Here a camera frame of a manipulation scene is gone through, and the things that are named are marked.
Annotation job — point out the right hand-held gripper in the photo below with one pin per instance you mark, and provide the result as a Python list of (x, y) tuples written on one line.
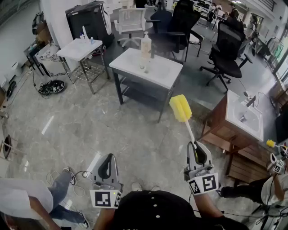
[(209, 183)]

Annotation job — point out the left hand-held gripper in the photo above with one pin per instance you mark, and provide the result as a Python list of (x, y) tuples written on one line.
[(102, 198)]

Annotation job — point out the person's right forearm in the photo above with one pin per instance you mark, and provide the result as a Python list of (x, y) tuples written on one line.
[(208, 205)]

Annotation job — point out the person's left forearm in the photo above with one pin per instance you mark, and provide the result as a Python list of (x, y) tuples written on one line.
[(103, 219)]

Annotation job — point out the person's white left shoe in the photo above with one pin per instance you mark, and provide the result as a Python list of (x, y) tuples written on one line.
[(136, 187)]

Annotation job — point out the person's black shirt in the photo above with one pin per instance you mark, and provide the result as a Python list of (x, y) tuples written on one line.
[(153, 215)]

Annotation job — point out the black metal sink stand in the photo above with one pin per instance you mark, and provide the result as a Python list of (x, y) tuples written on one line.
[(144, 89)]

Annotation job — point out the chrome metal sink stand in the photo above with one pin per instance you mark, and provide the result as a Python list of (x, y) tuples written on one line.
[(86, 74)]

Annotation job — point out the soap bottle with orange label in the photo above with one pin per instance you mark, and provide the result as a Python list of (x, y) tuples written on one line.
[(145, 48)]

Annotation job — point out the marbled white box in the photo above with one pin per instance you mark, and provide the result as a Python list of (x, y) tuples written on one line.
[(50, 60)]

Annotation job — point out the small blue bottle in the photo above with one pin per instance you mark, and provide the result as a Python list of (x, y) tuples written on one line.
[(91, 41)]

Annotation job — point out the clothes rack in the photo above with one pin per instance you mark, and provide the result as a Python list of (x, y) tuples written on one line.
[(275, 48)]

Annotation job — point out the white sink faucet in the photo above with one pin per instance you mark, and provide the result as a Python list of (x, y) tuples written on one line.
[(84, 32)]

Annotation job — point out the black side table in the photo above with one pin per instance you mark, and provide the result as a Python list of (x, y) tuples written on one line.
[(33, 52)]

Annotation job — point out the dark blue office chair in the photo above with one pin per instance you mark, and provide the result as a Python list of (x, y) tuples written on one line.
[(160, 16)]

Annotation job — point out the black equipment case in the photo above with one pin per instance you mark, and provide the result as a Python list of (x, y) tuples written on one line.
[(87, 22)]

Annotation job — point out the white mesh office chair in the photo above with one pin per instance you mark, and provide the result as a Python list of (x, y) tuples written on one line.
[(131, 19)]

